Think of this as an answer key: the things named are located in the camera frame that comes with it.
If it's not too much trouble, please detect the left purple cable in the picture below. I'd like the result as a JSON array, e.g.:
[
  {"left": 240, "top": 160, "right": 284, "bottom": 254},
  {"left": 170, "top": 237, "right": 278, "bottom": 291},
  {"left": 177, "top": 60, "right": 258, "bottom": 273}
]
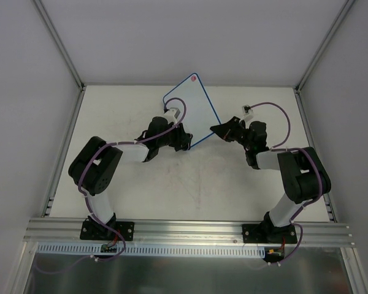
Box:
[{"left": 78, "top": 97, "right": 188, "bottom": 255}]

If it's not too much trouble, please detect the right aluminium frame post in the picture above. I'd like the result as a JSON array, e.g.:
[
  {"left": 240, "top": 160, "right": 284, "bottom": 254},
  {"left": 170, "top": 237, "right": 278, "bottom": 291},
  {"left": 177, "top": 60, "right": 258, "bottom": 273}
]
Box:
[{"left": 294, "top": 0, "right": 356, "bottom": 93}]

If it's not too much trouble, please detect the aluminium mounting rail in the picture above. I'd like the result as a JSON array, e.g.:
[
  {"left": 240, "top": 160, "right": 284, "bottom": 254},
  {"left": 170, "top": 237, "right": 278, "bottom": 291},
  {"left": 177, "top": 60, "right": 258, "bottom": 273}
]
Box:
[{"left": 23, "top": 217, "right": 356, "bottom": 247}]

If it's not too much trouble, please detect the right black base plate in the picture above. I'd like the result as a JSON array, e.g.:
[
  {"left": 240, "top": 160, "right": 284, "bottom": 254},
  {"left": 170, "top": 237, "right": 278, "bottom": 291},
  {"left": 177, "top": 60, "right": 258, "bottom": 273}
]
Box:
[{"left": 242, "top": 224, "right": 297, "bottom": 244}]

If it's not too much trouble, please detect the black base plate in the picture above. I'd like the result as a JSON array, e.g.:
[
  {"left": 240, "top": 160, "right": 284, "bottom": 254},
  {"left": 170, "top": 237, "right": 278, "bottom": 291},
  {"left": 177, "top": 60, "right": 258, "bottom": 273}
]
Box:
[
  {"left": 242, "top": 224, "right": 297, "bottom": 244},
  {"left": 80, "top": 217, "right": 135, "bottom": 241}
]

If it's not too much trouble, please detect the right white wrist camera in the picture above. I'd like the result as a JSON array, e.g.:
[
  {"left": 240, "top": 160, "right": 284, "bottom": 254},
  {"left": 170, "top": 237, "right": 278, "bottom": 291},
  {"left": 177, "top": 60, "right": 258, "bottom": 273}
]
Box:
[{"left": 240, "top": 105, "right": 254, "bottom": 123}]

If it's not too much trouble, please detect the blue framed whiteboard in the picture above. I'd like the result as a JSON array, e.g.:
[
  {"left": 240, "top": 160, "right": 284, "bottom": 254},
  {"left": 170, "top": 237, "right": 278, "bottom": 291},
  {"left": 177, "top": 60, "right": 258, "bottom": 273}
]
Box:
[{"left": 162, "top": 72, "right": 221, "bottom": 148}]

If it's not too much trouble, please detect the purple cable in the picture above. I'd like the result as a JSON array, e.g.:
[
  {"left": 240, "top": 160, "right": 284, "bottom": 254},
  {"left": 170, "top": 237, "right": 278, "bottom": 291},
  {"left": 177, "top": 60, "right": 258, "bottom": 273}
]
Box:
[
  {"left": 78, "top": 97, "right": 188, "bottom": 255},
  {"left": 251, "top": 102, "right": 324, "bottom": 220}
]

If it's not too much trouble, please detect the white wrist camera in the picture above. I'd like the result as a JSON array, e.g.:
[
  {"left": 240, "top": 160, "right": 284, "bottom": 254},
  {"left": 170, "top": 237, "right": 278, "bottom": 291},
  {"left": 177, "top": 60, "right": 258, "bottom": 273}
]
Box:
[
  {"left": 163, "top": 107, "right": 180, "bottom": 124},
  {"left": 240, "top": 105, "right": 254, "bottom": 123}
]

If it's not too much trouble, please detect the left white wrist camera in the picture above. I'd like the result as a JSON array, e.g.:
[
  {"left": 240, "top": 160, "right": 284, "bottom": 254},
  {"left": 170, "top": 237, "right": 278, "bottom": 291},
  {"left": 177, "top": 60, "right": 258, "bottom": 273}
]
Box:
[{"left": 163, "top": 107, "right": 180, "bottom": 124}]

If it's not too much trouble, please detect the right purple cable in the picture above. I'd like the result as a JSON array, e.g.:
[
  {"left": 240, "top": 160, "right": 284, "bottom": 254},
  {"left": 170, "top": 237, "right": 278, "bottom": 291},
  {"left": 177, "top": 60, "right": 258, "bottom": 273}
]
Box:
[{"left": 251, "top": 102, "right": 324, "bottom": 220}]

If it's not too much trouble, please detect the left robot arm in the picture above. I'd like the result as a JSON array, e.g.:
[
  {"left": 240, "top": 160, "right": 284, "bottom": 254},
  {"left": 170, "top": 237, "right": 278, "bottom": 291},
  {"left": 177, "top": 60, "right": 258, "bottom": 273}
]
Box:
[{"left": 68, "top": 116, "right": 193, "bottom": 239}]

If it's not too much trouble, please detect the white slotted cable duct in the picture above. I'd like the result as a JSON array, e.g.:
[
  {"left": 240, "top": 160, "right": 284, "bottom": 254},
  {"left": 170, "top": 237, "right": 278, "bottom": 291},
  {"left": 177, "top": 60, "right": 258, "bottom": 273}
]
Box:
[{"left": 36, "top": 242, "right": 266, "bottom": 259}]

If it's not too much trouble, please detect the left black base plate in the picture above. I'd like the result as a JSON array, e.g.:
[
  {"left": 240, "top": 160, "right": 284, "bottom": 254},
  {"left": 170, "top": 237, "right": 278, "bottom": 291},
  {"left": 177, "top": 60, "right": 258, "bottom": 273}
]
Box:
[{"left": 80, "top": 217, "right": 135, "bottom": 241}]

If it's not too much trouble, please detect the left aluminium frame post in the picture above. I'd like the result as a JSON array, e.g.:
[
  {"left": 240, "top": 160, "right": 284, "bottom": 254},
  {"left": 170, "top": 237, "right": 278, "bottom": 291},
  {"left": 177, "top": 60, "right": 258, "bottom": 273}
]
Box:
[{"left": 31, "top": 0, "right": 85, "bottom": 91}]

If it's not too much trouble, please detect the aluminium frame post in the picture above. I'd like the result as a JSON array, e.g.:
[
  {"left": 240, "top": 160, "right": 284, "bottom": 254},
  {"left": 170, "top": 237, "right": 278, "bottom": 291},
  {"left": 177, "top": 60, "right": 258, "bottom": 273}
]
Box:
[
  {"left": 31, "top": 0, "right": 85, "bottom": 91},
  {"left": 294, "top": 0, "right": 356, "bottom": 93}
]

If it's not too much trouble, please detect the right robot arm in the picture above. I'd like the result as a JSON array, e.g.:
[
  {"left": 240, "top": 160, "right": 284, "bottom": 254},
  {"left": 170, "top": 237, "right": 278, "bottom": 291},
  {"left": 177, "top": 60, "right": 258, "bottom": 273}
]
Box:
[{"left": 210, "top": 116, "right": 331, "bottom": 244}]

